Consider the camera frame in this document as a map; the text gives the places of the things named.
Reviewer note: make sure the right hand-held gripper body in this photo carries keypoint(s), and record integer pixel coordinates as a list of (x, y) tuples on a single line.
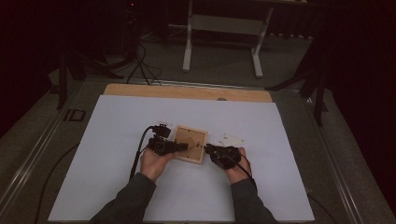
[(227, 157)]

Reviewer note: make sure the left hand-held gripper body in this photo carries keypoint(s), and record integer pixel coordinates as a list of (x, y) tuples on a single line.
[(160, 145)]

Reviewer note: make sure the wooden picture frame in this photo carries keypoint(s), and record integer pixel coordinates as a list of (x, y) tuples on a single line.
[(194, 137)]

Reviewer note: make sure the person's right hand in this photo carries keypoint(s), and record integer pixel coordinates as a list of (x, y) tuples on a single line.
[(239, 172)]

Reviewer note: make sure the person's left hand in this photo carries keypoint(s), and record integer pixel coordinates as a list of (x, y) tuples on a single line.
[(152, 165)]

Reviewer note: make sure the white table mat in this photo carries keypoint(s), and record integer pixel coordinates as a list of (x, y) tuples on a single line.
[(202, 193)]

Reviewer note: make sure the wooden table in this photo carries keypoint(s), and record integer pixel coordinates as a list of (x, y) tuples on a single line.
[(174, 91)]

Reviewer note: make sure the black metal stand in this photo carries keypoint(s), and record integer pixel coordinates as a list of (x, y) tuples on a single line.
[(62, 81), (319, 93)]

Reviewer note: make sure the dark equipment with red light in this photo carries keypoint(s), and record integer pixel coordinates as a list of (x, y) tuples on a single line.
[(130, 28)]

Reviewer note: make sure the metal floor rail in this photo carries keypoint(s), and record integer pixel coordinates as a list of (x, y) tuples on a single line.
[(339, 174), (28, 161), (218, 84)]

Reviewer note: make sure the black rectangular floor bracket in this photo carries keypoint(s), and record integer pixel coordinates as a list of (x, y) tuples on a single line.
[(74, 115)]

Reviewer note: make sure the white metal desk frame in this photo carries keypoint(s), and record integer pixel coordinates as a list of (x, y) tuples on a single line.
[(224, 25)]

